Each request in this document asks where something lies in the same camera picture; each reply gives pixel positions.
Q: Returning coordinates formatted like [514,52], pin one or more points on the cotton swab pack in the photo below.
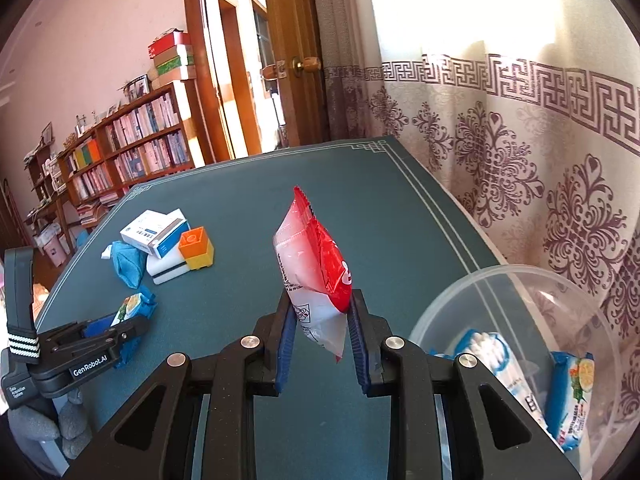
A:
[492,355]

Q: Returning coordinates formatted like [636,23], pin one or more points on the wooden door frame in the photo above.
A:
[195,60]

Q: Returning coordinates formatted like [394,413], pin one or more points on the orange and yellow toy brick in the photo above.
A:
[197,252]

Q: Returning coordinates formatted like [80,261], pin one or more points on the wooden door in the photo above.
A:
[290,25]

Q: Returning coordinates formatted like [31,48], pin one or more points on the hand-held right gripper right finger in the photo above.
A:
[360,345]

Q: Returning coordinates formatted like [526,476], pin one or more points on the red and clear snack packet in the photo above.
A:
[320,260]

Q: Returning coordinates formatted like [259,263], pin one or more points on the rows of books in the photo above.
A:
[145,120]

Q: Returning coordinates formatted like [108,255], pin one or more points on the white rectangular block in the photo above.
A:
[165,272]

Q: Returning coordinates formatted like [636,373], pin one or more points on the clear plastic bowl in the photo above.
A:
[500,287]

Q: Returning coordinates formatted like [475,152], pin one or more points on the blue cloth pouch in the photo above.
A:
[125,265]

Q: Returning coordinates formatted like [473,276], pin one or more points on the red gift box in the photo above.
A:
[167,42]

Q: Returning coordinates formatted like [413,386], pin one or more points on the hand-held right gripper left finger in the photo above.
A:
[285,345]

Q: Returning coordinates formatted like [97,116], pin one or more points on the photo frame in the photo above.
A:
[136,89]

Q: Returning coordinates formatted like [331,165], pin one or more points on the small wooden shelf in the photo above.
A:
[40,170]

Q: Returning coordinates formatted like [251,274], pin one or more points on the white and blue box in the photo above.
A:
[167,246]

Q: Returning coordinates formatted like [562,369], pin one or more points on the tan gift box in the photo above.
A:
[172,80]

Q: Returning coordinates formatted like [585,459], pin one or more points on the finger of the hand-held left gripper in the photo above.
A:
[131,331]
[100,326]

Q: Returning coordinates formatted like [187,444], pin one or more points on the patterned white curtain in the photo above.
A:
[500,135]

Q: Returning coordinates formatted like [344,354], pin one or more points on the wooden bookshelf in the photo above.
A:
[107,152]

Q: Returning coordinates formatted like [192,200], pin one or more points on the white medicine box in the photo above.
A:
[142,230]

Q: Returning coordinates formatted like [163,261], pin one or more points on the blue snack packet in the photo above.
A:
[132,305]
[570,400]

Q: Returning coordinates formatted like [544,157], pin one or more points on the pink storage box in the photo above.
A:
[55,251]

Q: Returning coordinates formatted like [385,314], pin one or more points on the person's left hand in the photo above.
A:
[35,427]

